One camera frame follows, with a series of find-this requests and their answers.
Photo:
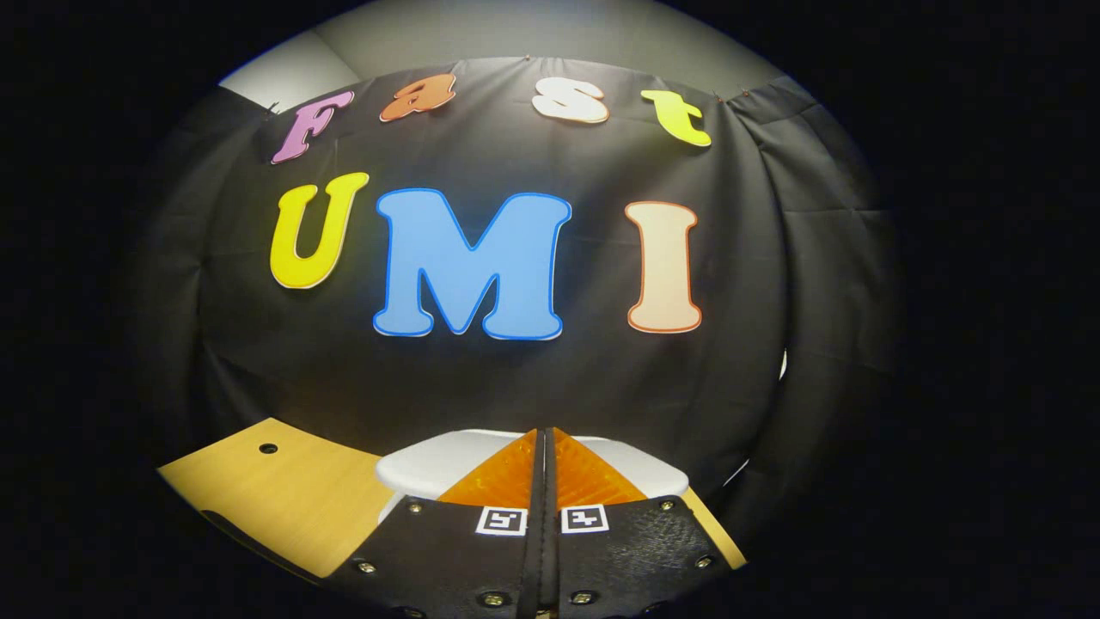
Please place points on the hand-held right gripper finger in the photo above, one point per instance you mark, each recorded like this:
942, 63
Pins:
534, 559
554, 559

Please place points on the white desktop garbage bin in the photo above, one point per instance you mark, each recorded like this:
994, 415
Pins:
421, 464

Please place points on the wooden desktop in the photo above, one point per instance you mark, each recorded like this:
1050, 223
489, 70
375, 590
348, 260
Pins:
275, 499

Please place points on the black backdrop cloth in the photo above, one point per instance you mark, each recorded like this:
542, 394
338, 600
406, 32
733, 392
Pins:
773, 258

